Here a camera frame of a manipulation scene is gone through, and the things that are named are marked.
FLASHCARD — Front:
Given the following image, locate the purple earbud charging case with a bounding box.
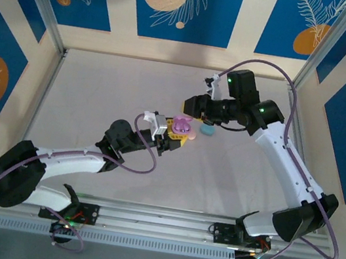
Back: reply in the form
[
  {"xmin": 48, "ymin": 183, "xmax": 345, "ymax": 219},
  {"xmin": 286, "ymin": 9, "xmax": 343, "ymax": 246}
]
[{"xmin": 170, "ymin": 113, "xmax": 195, "ymax": 137}]

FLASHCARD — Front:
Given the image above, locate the teal earbud charging case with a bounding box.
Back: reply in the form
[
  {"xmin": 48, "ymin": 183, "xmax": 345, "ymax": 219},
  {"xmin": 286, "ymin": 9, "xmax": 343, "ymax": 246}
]
[{"xmin": 198, "ymin": 122, "xmax": 218, "ymax": 138}]

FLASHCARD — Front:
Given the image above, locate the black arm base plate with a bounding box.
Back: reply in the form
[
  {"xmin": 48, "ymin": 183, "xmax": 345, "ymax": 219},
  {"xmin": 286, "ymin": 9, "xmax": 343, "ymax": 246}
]
[
  {"xmin": 37, "ymin": 195, "xmax": 101, "ymax": 228},
  {"xmin": 207, "ymin": 220, "xmax": 275, "ymax": 254}
]

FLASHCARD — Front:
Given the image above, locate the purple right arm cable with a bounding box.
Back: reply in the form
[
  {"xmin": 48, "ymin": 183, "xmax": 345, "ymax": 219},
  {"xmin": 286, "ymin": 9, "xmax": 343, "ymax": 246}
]
[{"xmin": 188, "ymin": 53, "xmax": 346, "ymax": 259}]

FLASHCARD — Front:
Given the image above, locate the aluminium table side rail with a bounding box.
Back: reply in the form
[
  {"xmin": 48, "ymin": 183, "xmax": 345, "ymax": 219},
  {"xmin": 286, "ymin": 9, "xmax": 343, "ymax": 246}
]
[
  {"xmin": 0, "ymin": 39, "xmax": 69, "ymax": 259},
  {"xmin": 259, "ymin": 82, "xmax": 346, "ymax": 259}
]

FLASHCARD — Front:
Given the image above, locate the grey slotted cable duct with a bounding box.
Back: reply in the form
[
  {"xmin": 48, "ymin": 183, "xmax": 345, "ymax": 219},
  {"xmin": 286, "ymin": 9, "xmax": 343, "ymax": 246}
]
[{"xmin": 0, "ymin": 210, "xmax": 239, "ymax": 259}]

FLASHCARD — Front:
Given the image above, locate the pink earbud charging case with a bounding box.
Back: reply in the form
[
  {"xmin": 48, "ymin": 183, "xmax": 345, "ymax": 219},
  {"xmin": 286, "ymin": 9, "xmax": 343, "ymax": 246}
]
[{"xmin": 185, "ymin": 128, "xmax": 198, "ymax": 142}]

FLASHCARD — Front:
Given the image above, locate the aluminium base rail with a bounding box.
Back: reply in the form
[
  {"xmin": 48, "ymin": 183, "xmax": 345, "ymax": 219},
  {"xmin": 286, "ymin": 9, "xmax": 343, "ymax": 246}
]
[{"xmin": 0, "ymin": 177, "xmax": 333, "ymax": 259}]

